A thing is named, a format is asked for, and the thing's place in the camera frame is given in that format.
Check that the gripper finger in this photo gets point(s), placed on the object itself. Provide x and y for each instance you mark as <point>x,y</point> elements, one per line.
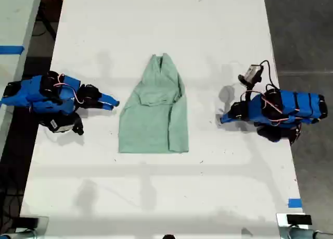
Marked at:
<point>230,115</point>
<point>110,99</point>
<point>105,106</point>
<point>229,120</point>

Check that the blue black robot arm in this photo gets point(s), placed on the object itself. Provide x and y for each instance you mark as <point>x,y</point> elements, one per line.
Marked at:
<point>299,106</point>
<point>31,93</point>

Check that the pale green T-shirt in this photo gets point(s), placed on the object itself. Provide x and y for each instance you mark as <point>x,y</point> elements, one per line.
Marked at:
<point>153,119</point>

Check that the blue tape strip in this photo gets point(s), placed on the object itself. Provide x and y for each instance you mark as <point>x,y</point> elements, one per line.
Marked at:
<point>11,49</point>
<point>294,203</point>

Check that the white side table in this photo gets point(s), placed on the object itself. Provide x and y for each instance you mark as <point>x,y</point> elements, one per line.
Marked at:
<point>15,28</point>

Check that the small black box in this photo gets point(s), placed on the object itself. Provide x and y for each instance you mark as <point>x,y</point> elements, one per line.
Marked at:
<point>299,219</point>
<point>28,223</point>

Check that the small black round object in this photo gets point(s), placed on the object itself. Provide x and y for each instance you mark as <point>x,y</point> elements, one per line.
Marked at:
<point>168,236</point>

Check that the short black camera stalk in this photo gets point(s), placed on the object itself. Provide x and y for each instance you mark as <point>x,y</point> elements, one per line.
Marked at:
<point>78,125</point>
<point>249,92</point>

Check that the black camera box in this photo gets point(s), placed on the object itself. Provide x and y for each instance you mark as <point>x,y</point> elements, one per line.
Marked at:
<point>252,73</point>
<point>59,124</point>

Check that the white metal bracket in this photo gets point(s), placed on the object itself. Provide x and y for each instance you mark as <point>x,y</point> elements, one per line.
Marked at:
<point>281,220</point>

